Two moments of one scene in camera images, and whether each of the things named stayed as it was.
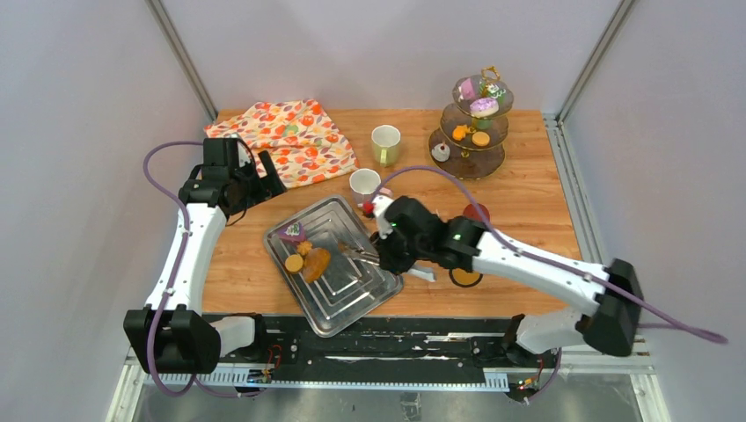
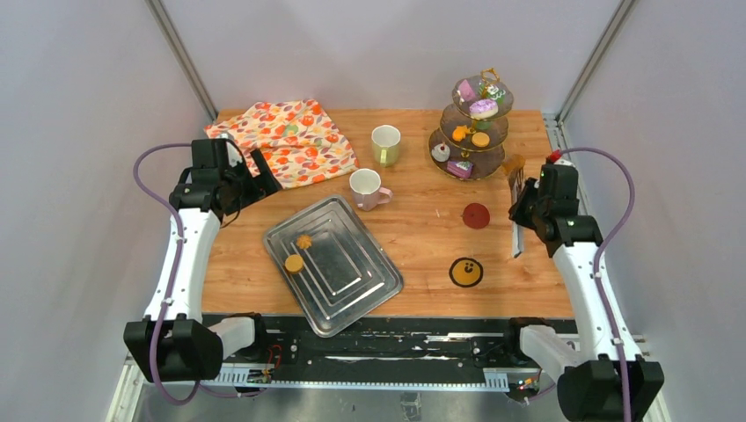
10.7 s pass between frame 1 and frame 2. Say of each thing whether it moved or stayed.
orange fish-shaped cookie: stayed
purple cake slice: moved
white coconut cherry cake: stayed
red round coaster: stayed
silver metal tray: stayed
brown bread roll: moved
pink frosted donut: stayed
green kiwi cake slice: stayed
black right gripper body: moved
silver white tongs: moved
